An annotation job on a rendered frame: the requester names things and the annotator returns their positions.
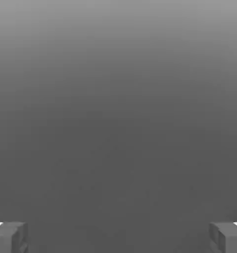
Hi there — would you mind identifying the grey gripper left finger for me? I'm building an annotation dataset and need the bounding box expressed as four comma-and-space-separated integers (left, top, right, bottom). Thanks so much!
0, 221, 29, 253

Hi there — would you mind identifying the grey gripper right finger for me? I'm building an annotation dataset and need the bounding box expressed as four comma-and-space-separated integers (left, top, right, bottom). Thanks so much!
208, 221, 237, 253

